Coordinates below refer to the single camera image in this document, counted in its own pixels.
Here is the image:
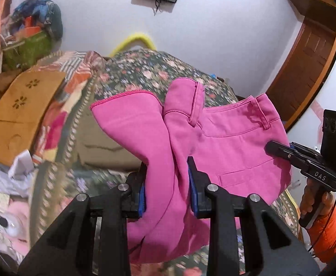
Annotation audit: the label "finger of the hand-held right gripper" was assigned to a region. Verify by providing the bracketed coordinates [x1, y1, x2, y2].
[264, 140, 310, 166]
[289, 141, 321, 156]

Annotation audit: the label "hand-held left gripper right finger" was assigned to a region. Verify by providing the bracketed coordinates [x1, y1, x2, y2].
[187, 157, 321, 276]

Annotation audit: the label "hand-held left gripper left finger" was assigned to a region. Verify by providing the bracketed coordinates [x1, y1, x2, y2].
[18, 161, 149, 276]

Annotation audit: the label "pink pants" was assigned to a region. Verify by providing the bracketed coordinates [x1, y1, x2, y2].
[90, 77, 293, 264]

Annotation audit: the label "person's right forearm orange sleeve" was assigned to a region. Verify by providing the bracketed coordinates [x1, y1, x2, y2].
[307, 205, 336, 264]

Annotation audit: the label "person's right hand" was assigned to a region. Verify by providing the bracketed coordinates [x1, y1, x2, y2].
[299, 175, 336, 220]

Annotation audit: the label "olive green garment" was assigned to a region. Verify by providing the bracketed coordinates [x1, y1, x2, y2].
[75, 114, 147, 171]

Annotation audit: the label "brown wooden door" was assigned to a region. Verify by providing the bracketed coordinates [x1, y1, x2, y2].
[267, 17, 336, 125]

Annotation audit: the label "floral bedspread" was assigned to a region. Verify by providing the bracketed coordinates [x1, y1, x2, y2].
[27, 48, 305, 276]

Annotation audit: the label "striped orange blanket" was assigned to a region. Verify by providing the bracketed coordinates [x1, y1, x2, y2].
[21, 50, 108, 164]

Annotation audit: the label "white crumpled cloth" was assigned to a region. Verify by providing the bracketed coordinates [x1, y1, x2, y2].
[0, 149, 37, 197]

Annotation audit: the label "wooden board with flower cutouts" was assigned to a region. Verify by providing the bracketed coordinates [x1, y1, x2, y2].
[0, 70, 68, 166]

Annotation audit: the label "yellow foam tube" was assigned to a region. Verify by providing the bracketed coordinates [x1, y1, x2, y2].
[110, 33, 157, 58]

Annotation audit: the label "green patterned bag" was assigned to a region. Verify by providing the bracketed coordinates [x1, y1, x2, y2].
[2, 32, 53, 71]

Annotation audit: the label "pile of clothes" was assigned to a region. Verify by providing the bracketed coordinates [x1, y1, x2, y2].
[0, 0, 63, 42]

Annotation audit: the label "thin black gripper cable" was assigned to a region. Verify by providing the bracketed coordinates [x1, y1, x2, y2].
[308, 188, 336, 255]

